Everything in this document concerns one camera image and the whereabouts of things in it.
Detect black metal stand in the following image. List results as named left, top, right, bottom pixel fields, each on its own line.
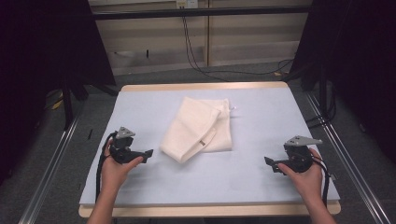
left=60, top=81, right=120, bottom=131

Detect person's left hand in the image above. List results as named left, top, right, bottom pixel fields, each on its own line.
left=100, top=140, right=145, bottom=194

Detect person's right hand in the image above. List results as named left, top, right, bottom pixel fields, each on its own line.
left=276, top=147, right=325, bottom=203

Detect metal floor rail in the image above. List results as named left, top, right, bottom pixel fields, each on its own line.
left=305, top=91, right=392, bottom=224
left=18, top=113, right=82, bottom=224

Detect black curtain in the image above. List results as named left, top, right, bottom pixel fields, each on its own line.
left=289, top=0, right=396, bottom=164
left=0, top=0, right=117, bottom=185

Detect white wall socket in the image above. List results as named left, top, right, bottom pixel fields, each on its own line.
left=175, top=0, right=199, bottom=9

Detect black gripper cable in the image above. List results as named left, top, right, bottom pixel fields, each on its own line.
left=94, top=132, right=118, bottom=203
left=310, top=153, right=332, bottom=208

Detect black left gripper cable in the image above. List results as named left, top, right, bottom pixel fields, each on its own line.
left=94, top=132, right=118, bottom=203

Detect light blue table mat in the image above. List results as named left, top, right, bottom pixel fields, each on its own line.
left=78, top=86, right=341, bottom=207

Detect white mesh laundry bag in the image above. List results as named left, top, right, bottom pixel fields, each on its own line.
left=159, top=96, right=237, bottom=164

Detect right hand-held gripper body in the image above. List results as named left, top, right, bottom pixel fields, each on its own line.
left=283, top=134, right=324, bottom=174

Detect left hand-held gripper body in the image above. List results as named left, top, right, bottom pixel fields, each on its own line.
left=108, top=125, right=148, bottom=165

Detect black horizontal bar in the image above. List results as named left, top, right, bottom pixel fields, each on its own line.
left=92, top=5, right=313, bottom=21

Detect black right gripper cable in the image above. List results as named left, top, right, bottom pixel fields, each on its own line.
left=310, top=153, right=332, bottom=208

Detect black cable on floor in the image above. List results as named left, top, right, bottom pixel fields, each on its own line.
left=181, top=16, right=295, bottom=83

